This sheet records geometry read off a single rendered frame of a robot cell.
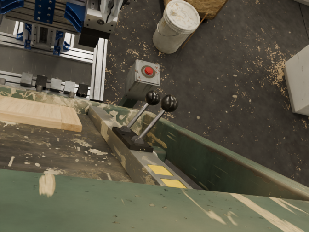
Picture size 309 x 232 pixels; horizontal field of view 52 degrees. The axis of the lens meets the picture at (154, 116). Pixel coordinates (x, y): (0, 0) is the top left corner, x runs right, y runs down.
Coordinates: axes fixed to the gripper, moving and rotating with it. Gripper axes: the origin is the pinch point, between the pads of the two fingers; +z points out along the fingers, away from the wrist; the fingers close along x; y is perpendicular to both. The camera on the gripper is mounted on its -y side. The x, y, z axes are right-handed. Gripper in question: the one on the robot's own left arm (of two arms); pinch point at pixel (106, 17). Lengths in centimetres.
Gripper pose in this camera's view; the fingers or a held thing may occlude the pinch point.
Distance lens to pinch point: 98.0
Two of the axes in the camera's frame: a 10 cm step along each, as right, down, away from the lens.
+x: 9.3, 1.7, 3.1
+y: 1.5, 6.1, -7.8
